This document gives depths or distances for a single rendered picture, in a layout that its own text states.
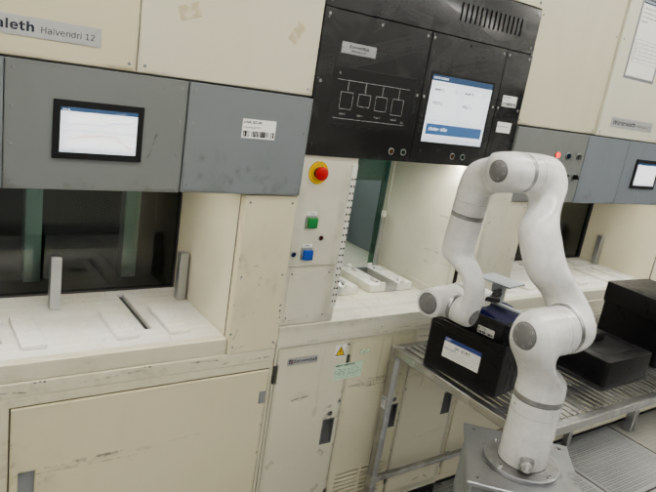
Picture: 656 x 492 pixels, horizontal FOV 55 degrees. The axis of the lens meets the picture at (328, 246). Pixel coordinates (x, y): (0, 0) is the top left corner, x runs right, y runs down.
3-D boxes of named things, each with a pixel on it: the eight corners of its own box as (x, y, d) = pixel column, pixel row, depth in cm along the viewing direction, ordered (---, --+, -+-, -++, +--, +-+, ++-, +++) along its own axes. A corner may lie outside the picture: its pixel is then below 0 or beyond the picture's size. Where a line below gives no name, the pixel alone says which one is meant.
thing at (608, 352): (601, 391, 208) (612, 355, 205) (530, 353, 231) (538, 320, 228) (647, 378, 226) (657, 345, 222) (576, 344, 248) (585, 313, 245)
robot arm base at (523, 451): (565, 494, 149) (585, 426, 144) (484, 474, 151) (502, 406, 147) (553, 451, 167) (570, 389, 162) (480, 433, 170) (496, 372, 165)
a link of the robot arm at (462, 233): (512, 226, 167) (480, 327, 177) (464, 207, 178) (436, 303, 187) (494, 228, 161) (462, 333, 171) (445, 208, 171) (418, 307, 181)
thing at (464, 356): (421, 361, 209) (430, 313, 205) (467, 346, 228) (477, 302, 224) (492, 399, 190) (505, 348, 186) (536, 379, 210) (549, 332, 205)
